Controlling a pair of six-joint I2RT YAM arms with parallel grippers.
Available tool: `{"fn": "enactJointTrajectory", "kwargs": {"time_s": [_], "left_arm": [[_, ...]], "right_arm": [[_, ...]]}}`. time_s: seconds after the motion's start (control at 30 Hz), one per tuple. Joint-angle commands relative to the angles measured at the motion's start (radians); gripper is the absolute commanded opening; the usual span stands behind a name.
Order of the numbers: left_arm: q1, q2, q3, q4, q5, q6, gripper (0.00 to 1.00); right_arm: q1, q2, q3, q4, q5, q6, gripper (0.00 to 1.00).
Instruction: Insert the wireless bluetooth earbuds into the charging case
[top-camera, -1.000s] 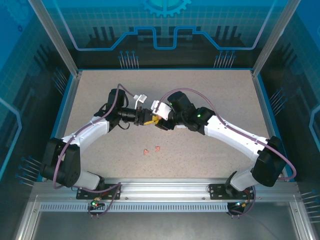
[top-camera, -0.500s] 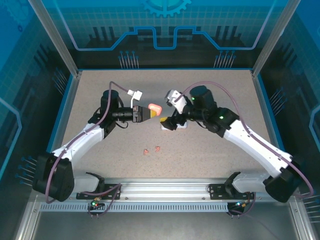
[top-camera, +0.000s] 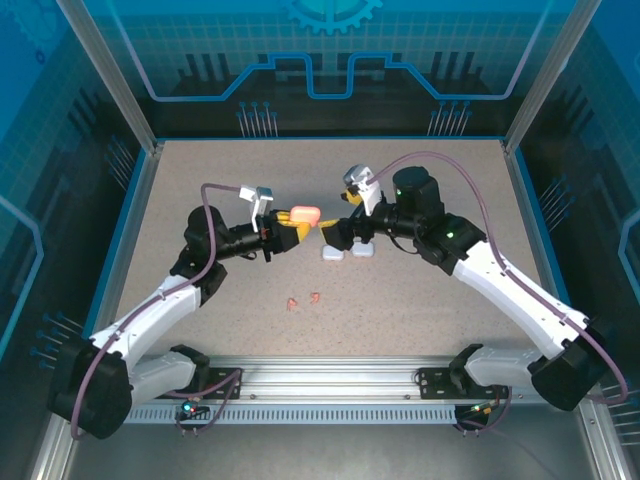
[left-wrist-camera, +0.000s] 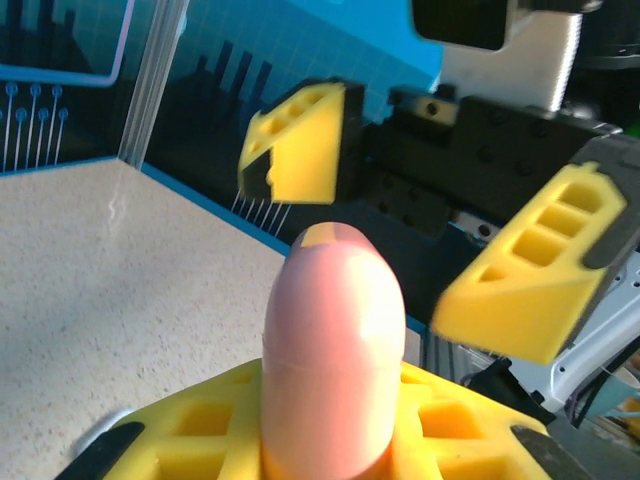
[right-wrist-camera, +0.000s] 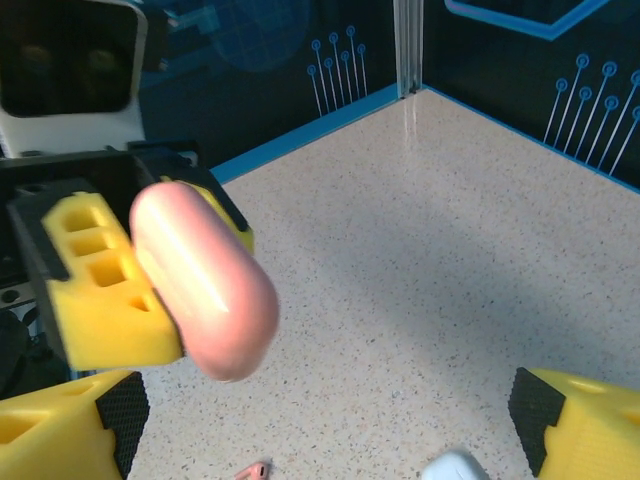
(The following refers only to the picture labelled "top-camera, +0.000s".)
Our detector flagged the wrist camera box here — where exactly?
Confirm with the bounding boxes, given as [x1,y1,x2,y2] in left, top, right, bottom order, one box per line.
[342,163,385,217]
[239,185,275,232]

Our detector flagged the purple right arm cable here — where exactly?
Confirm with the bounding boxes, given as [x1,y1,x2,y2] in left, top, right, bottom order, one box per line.
[369,151,630,436]

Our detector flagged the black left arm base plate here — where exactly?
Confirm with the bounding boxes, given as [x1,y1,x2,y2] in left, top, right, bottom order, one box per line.
[204,367,245,400]

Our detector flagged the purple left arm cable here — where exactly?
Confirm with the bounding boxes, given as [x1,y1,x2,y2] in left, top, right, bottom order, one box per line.
[69,182,244,441]

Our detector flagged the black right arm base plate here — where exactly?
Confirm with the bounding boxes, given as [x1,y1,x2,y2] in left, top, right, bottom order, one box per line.
[417,367,511,400]

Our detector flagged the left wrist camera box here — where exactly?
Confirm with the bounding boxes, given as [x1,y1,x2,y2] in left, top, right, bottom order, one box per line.
[239,185,275,232]

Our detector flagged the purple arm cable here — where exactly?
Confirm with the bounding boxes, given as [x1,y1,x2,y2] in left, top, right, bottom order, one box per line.
[69,182,244,441]
[369,151,630,436]

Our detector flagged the pink earbud charging case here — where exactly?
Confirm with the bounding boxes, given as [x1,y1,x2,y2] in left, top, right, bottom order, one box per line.
[289,204,322,227]

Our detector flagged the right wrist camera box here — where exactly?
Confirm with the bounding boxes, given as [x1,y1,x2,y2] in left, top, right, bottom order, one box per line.
[342,163,385,217]

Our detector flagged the aluminium side frame rail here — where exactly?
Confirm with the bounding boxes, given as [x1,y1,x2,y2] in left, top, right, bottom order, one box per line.
[82,142,165,364]
[501,142,596,364]

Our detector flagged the aluminium corner post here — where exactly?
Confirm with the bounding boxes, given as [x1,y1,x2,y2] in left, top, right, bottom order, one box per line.
[54,0,165,154]
[502,0,601,154]

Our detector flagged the metal shelf panel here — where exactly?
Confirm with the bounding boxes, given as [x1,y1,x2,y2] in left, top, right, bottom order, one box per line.
[29,423,621,480]

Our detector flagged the slotted grey cable duct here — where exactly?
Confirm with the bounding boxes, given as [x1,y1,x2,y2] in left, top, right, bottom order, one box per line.
[124,405,459,426]

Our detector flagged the aluminium mounting rail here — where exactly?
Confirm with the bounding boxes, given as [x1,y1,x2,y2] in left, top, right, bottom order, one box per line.
[64,355,601,407]

